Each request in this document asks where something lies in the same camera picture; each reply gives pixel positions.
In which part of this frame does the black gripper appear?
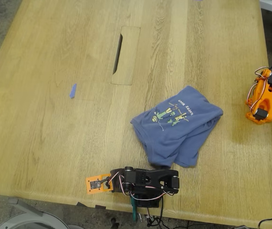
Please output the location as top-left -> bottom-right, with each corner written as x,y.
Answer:
106,167 -> 126,194

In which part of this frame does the blue printed T-shirt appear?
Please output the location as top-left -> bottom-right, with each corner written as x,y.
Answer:
130,85 -> 224,169

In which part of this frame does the blue tape piece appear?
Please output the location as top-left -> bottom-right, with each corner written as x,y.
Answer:
69,83 -> 77,99

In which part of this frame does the thin black camera cable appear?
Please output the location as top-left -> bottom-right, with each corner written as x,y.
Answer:
146,199 -> 167,227

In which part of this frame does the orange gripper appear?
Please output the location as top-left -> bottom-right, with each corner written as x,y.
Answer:
257,68 -> 272,83

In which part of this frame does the wooden table cable hatch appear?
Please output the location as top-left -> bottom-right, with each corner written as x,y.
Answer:
111,25 -> 141,86

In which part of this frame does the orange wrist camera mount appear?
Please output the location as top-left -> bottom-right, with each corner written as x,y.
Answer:
85,173 -> 114,195

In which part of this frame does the green table clamp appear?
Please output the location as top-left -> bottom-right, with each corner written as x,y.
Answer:
130,194 -> 138,222

